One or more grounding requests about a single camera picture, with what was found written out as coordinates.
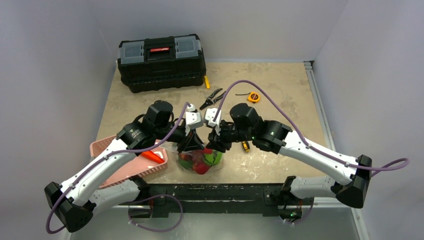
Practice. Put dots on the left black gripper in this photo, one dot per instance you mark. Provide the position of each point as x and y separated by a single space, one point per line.
189 142

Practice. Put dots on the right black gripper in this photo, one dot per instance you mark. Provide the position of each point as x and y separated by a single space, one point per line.
219 136

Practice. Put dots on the green round toy fruit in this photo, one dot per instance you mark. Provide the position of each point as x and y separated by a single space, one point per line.
213 158

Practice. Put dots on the clear zip top bag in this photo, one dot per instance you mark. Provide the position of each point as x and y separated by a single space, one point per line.
197 156

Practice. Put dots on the red toy apple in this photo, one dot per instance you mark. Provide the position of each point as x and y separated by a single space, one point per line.
200 168

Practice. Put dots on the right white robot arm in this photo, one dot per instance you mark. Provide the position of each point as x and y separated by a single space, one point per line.
346 179

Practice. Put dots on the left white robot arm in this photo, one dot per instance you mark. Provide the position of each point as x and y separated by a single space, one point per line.
78 199

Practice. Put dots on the orange toy carrot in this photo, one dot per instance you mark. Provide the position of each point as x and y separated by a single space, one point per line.
151 156

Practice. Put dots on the pink perforated plastic basket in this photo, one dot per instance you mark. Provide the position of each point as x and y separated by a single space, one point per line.
139 166

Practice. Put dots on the orange tape measure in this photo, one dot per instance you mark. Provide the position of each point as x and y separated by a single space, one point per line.
252 97

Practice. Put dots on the black plastic toolbox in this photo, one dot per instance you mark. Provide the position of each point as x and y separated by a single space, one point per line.
153 64

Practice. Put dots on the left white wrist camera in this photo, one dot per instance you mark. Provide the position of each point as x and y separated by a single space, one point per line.
193 118

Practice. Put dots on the yellow black handled screwdriver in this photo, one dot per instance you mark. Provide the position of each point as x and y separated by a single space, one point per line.
245 146

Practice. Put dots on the black handled pliers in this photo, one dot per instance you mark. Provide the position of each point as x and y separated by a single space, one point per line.
213 98

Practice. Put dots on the yellow handled tool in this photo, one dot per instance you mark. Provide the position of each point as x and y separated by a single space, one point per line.
206 82

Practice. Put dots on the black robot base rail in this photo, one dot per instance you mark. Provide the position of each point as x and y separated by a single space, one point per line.
266 199

